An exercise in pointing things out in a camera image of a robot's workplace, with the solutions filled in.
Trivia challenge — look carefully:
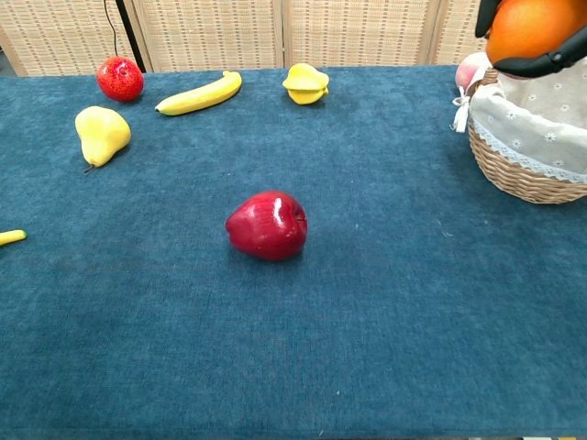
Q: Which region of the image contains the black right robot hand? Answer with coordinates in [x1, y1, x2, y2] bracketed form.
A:
[474, 0, 587, 78]

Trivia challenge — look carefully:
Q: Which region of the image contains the orange fruit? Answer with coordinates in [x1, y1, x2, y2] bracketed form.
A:
[484, 0, 587, 66]

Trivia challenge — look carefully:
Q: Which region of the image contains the pink peach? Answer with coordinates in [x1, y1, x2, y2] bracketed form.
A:
[455, 51, 494, 95]

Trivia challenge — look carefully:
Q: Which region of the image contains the yellow starfruit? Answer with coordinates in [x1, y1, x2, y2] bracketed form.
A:
[282, 62, 331, 106]

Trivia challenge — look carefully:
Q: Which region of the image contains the dark red apple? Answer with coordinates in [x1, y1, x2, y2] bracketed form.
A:
[224, 190, 309, 262]

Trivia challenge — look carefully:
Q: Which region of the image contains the woven folding screen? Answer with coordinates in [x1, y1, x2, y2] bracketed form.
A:
[0, 0, 487, 77]

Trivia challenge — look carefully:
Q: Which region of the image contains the long yellow banana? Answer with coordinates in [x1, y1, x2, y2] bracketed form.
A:
[154, 70, 243, 117]

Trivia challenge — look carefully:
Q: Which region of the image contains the blue plush tablecloth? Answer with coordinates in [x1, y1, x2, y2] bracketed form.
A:
[0, 63, 587, 440]

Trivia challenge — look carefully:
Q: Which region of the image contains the red strawberry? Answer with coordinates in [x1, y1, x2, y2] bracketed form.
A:
[95, 55, 145, 103]

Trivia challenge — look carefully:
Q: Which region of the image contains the yellow pear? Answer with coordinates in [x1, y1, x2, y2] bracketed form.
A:
[74, 105, 133, 174]

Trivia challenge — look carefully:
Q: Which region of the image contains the small yellow banana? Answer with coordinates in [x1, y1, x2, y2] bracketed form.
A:
[0, 229, 28, 248]

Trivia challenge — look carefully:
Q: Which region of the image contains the wicker basket with handle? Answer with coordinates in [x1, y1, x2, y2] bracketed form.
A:
[466, 65, 587, 205]

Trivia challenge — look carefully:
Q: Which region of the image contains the thin black cable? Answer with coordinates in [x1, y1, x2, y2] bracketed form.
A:
[103, 0, 120, 59]

